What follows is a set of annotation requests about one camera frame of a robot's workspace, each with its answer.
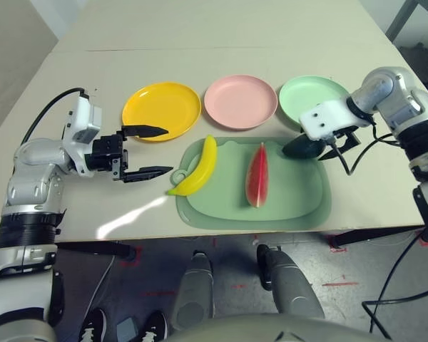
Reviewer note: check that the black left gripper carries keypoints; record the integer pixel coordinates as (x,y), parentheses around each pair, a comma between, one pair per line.
(105,155)

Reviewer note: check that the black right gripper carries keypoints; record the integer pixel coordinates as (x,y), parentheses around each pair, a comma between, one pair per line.
(341,136)

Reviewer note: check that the dark green toy avocado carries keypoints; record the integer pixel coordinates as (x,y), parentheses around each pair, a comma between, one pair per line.
(299,149)

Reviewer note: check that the yellow toy banana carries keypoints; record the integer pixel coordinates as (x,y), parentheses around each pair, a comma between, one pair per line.
(203,167)

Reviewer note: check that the red toy watermelon slice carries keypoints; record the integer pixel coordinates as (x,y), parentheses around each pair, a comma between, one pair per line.
(257,178)

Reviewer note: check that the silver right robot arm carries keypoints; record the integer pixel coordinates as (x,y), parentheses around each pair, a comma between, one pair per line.
(381,85)

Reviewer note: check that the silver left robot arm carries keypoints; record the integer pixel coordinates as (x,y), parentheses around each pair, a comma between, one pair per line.
(35,156)

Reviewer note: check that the yellow plastic plate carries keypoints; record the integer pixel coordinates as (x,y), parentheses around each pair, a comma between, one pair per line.
(160,107)

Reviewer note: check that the mint green plastic plate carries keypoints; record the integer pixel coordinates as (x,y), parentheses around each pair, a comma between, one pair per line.
(306,94)

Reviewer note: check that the green silicone cutting mat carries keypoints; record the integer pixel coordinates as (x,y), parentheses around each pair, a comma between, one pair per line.
(292,192)

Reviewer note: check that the pink plastic plate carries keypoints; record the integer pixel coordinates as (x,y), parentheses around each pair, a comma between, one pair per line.
(240,101)

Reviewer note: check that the grey robot right leg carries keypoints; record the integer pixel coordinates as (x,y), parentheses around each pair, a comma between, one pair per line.
(292,285)

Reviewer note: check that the black bystander sneaker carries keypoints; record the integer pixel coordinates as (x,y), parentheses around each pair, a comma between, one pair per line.
(155,326)
(92,326)

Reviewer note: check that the grey foot pedal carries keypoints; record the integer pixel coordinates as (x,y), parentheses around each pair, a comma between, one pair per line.
(125,329)

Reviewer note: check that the grey robot torso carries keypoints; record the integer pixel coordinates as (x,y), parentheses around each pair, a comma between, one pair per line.
(271,329)

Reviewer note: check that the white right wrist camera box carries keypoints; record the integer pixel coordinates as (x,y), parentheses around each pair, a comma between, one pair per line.
(324,119)

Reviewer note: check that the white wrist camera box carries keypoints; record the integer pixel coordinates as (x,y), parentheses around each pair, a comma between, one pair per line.
(82,121)
(324,119)

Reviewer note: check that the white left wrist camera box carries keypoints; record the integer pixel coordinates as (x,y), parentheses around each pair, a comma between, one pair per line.
(82,121)

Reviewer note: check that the black table frame bar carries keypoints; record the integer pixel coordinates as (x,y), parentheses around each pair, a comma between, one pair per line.
(92,249)
(378,235)

